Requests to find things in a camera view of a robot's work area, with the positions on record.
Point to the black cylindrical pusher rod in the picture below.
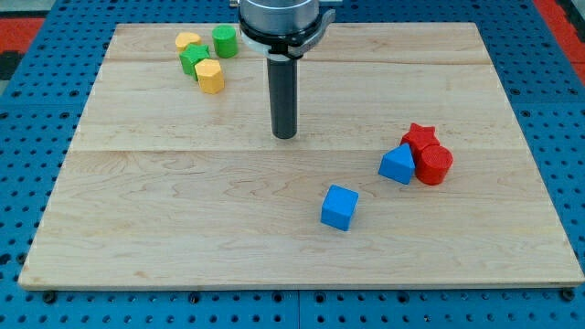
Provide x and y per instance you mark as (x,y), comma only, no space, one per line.
(282,76)

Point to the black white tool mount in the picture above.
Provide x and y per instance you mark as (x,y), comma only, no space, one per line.
(282,47)

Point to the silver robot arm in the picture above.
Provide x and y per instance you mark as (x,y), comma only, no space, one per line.
(283,31)

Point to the blue cube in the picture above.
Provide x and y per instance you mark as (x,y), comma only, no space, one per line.
(339,207)

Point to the green cylinder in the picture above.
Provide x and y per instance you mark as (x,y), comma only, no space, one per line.
(225,41)

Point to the yellow hexagon block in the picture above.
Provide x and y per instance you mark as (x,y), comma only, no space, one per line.
(210,76)

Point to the green star block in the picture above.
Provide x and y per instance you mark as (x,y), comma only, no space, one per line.
(192,55)

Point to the yellow heart block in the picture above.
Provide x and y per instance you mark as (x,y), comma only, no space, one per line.
(184,39)

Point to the blue triangular prism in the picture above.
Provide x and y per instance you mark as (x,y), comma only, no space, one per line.
(398,164)

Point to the red star block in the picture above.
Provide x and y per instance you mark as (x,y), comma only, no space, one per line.
(418,138)

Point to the wooden board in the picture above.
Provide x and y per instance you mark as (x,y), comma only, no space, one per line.
(167,188)

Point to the red cylinder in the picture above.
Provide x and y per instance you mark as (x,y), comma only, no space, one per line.
(434,164)

